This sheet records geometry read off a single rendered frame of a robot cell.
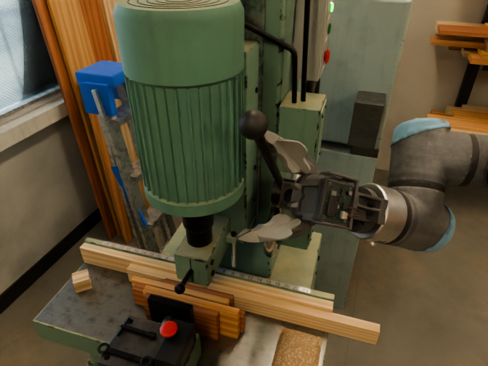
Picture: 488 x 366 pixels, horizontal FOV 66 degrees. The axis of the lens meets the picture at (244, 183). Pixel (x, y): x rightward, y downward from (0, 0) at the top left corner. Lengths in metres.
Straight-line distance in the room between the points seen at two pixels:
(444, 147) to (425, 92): 2.25
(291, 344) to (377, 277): 1.51
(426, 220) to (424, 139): 0.13
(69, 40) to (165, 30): 1.57
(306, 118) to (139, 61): 0.36
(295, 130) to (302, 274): 0.46
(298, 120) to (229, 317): 0.40
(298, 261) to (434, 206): 0.53
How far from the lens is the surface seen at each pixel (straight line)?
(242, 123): 0.43
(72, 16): 2.07
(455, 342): 2.13
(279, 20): 0.72
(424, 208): 0.66
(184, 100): 0.52
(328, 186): 0.51
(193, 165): 0.56
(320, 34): 0.80
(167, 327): 0.70
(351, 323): 0.82
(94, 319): 0.91
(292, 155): 0.54
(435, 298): 2.27
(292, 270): 1.08
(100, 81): 1.47
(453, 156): 0.69
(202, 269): 0.74
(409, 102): 2.95
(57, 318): 0.94
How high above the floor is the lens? 1.59
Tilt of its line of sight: 34 degrees down
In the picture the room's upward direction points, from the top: straight up
